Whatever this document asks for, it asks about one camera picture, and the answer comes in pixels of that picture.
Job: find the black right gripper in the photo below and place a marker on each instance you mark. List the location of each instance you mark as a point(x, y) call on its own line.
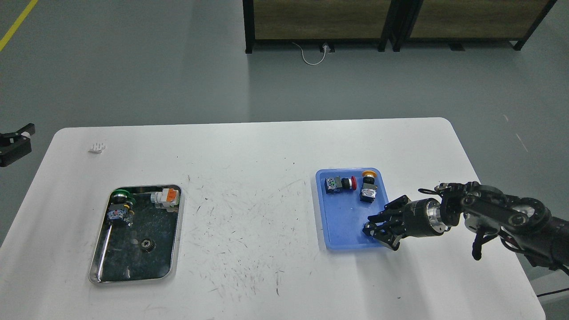
point(420, 218)

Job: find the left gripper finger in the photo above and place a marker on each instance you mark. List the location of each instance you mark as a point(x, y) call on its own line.
point(15, 145)

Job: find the black gear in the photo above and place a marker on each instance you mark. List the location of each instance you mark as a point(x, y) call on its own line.
point(147, 245)

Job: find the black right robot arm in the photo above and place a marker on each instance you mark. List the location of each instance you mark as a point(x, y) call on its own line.
point(523, 225)

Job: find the blue plastic tray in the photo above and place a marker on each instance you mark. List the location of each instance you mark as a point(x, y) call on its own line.
point(343, 214)

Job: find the silver metal tray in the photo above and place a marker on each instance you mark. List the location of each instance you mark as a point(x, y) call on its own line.
point(117, 255)

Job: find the small white plastic piece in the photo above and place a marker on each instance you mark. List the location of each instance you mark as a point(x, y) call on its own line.
point(97, 148)

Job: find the orange white connector block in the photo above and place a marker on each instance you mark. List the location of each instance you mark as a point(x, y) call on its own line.
point(168, 199)

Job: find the right wooden cabinet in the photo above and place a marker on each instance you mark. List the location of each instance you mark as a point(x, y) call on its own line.
point(467, 21)

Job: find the wooden cabinet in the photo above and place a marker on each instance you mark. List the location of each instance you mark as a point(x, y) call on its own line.
point(467, 21)
point(318, 21)

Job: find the left wooden cabinet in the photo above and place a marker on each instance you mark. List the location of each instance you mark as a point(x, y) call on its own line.
point(318, 21)

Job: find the yellow push button switch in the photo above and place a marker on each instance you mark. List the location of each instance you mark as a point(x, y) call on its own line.
point(368, 190)

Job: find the red push button switch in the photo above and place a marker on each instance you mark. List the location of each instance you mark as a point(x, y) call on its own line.
point(338, 184)

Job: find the green push button switch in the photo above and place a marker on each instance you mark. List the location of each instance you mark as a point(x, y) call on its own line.
point(120, 208)

